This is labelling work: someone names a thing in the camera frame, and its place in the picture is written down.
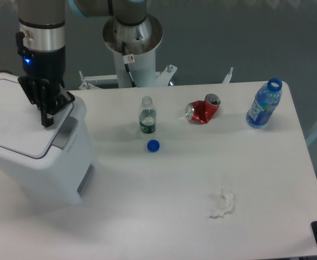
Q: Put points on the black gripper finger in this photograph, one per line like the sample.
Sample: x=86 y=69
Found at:
x=32 y=88
x=54 y=98

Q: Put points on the blue bottle cap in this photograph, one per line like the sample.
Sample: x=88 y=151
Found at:
x=153 y=145

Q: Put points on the white trash can lid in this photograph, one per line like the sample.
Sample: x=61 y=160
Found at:
x=21 y=130

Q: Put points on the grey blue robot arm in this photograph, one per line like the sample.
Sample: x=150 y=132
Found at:
x=41 y=44

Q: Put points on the crumpled white tissue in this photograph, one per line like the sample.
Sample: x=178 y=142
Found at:
x=223 y=203

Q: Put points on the white trash can body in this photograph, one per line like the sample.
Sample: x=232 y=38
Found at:
x=61 y=173

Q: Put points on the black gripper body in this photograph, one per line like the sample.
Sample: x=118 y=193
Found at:
x=48 y=65

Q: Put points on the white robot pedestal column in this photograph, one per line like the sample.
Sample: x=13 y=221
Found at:
x=135 y=59

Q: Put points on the crushed red soda can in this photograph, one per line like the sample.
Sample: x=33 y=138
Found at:
x=202 y=111

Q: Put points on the blue plastic drink bottle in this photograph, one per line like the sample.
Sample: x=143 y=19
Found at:
x=266 y=100

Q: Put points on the clear green-label water bottle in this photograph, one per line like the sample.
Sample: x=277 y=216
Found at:
x=147 y=116

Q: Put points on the white metal base frame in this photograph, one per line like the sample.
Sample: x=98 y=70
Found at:
x=170 y=76

